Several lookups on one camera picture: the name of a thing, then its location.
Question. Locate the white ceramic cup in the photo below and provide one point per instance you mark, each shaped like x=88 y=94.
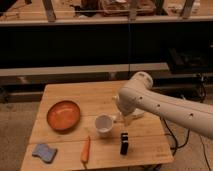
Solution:
x=103 y=125

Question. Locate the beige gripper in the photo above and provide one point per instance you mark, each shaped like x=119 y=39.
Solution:
x=127 y=120

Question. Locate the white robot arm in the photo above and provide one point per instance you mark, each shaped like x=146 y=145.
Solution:
x=136 y=93

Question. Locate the black and white block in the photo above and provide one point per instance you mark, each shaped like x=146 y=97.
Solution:
x=124 y=143

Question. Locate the wooden table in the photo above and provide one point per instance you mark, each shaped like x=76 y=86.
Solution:
x=147 y=142

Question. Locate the orange bowl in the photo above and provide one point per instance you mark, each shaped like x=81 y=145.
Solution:
x=63 y=115

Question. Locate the orange carrot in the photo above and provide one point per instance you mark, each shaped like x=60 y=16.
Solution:
x=86 y=150

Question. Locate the blue sponge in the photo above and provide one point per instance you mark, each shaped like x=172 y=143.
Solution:
x=44 y=152

